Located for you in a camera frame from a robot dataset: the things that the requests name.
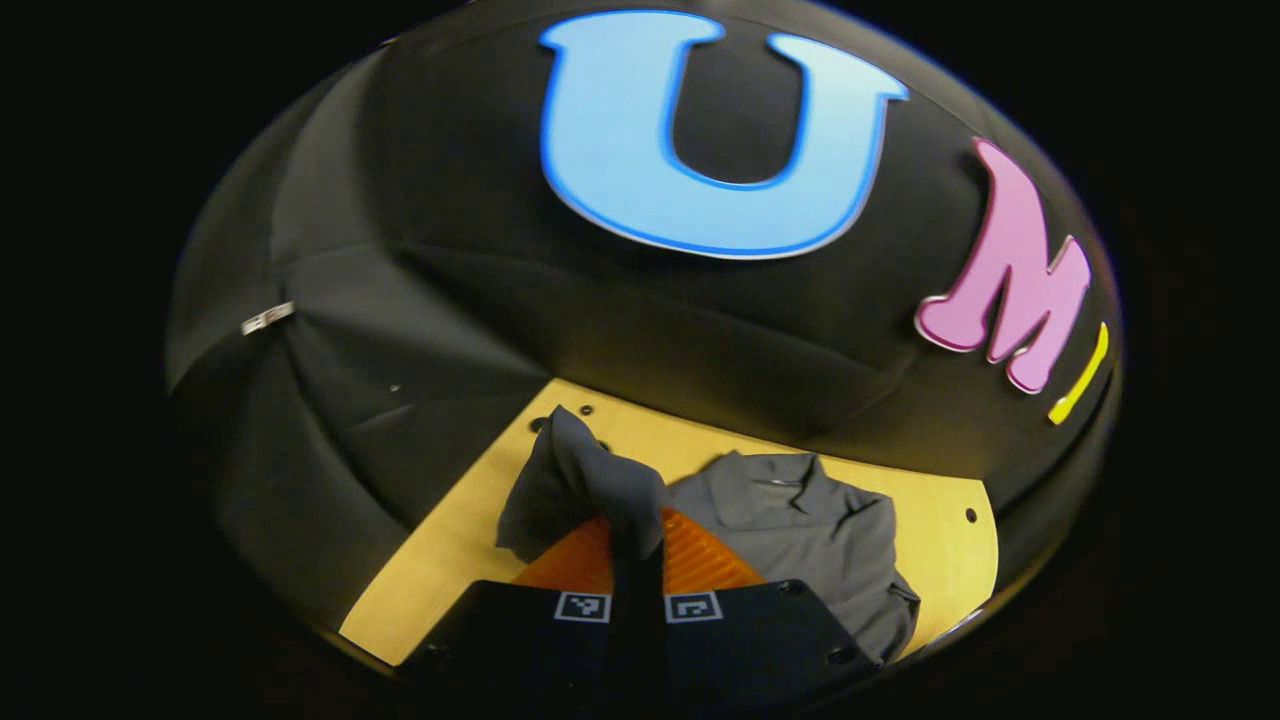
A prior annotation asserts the white clip tag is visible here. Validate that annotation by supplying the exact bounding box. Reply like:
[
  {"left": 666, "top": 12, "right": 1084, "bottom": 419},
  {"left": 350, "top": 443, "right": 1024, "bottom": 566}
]
[{"left": 240, "top": 301, "right": 297, "bottom": 337}]

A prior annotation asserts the grey polo shirt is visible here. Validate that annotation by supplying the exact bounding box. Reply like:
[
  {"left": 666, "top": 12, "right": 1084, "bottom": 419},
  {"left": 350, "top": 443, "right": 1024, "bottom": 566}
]
[{"left": 497, "top": 405, "right": 922, "bottom": 666}]

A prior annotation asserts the black backdrop cloth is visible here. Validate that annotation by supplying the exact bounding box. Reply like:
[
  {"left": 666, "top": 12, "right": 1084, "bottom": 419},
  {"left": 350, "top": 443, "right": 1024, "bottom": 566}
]
[{"left": 165, "top": 0, "right": 1123, "bottom": 641}]

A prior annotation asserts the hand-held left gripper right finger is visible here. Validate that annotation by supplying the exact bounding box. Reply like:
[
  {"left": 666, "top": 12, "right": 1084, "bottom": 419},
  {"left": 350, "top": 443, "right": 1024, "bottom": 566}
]
[{"left": 640, "top": 508, "right": 881, "bottom": 693}]

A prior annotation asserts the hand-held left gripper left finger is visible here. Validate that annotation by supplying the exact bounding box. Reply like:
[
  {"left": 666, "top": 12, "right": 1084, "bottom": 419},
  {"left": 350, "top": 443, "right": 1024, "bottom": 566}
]
[{"left": 400, "top": 515, "right": 641, "bottom": 691}]

